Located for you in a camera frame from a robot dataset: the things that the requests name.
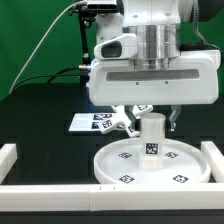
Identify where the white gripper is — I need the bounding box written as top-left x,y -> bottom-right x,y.
89,50 -> 220,131

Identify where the white cross-shaped table base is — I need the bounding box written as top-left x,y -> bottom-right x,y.
98,104 -> 154,138

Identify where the white round table top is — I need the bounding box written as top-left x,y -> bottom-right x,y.
94,138 -> 211,184

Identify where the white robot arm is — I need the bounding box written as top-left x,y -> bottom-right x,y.
87,0 -> 221,135

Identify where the white right fence bar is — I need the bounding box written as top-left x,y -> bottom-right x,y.
201,141 -> 224,183

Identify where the white fence bar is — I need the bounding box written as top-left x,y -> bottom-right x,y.
0,183 -> 224,212
201,141 -> 224,183
0,144 -> 17,184

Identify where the white marker sheet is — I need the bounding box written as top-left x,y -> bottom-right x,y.
69,113 -> 125,133

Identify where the white left fence bar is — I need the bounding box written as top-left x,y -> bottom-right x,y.
0,144 -> 17,184

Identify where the white front fence bar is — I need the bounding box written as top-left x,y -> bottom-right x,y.
0,183 -> 224,212

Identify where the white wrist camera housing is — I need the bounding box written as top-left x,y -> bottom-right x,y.
94,33 -> 138,60

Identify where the black cable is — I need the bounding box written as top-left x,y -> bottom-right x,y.
13,66 -> 83,88

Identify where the white cable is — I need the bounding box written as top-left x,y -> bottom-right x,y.
8,1 -> 88,95

